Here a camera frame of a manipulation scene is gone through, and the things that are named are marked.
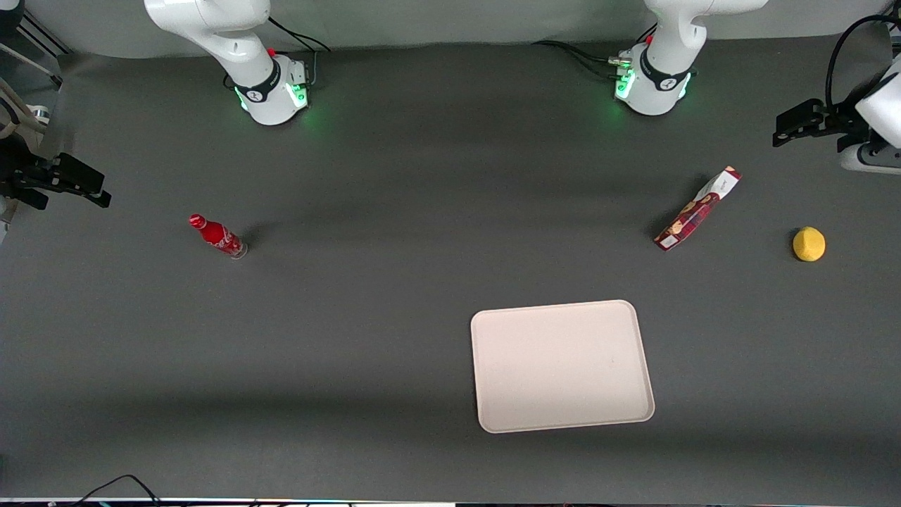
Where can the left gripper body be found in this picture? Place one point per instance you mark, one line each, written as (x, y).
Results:
(842, 122)

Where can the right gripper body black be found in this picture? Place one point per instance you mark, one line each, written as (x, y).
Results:
(20, 171)

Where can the red cookie box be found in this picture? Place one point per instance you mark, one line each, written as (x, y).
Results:
(697, 210)

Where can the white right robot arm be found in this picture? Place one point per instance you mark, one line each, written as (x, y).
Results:
(232, 42)

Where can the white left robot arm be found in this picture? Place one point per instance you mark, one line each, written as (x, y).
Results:
(665, 67)

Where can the beige rectangular tray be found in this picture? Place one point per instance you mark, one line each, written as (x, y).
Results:
(559, 366)

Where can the yellow lemon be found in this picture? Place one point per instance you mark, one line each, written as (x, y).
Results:
(809, 244)

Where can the red cola bottle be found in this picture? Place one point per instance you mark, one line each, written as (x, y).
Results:
(218, 236)

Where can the metal stand frame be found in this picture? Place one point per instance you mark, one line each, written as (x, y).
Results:
(39, 39)

